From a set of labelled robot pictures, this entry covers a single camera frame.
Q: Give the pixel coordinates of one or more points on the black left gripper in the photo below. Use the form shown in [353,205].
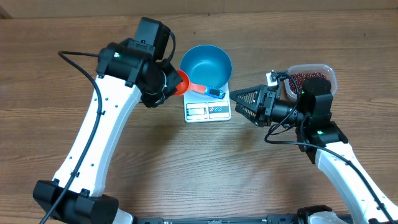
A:
[166,68]

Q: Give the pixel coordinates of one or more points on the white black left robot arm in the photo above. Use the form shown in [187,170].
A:
[130,72]

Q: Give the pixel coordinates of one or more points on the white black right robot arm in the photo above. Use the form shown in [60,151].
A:
[323,142]

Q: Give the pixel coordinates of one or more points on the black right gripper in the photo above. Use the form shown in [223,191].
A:
[266,99]

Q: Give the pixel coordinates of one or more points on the red measuring scoop blue handle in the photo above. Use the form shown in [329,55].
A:
[187,85]

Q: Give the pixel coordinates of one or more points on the blue plastic bowl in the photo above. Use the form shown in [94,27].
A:
[207,65]

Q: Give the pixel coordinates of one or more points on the red adzuki beans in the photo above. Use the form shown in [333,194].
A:
[298,79]

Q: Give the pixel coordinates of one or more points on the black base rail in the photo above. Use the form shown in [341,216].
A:
[270,219]

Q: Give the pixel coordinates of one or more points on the white digital kitchen scale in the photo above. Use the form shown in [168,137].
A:
[201,108]

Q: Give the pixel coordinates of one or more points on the clear plastic food container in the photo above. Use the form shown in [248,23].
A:
[311,68]

